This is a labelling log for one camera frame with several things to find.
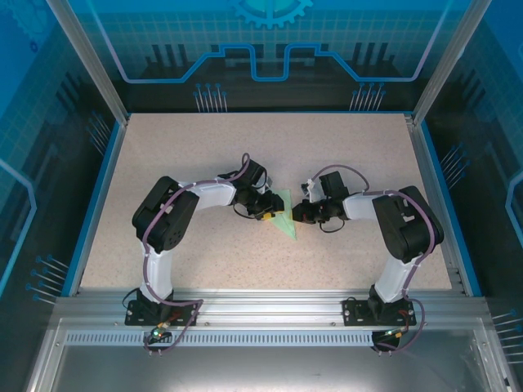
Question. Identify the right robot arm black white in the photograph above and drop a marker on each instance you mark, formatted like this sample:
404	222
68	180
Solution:
408	228

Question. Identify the blue circuit graphic side panel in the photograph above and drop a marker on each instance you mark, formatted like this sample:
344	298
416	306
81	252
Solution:
32	163
490	163

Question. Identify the grey metal sheet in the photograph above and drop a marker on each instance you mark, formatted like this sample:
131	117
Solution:
261	371

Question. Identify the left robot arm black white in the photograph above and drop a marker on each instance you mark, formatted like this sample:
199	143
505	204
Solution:
163	216

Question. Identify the light green cloth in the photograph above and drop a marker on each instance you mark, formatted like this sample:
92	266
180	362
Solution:
288	226

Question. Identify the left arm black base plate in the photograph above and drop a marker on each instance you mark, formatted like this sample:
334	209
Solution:
131	316

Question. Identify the aluminium side rail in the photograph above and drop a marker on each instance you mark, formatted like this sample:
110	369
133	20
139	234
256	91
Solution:
419	143

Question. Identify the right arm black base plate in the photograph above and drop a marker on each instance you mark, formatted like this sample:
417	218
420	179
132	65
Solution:
351	312

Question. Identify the aluminium frame rail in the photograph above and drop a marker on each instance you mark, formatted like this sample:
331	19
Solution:
269	306

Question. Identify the blue table edge strip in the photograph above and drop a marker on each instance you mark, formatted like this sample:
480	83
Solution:
448	204
97	204

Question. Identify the blue gear graphic panel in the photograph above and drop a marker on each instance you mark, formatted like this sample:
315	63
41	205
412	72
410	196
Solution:
261	41

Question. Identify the aluminium corner post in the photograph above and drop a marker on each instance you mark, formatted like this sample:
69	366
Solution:
93	61
445	61

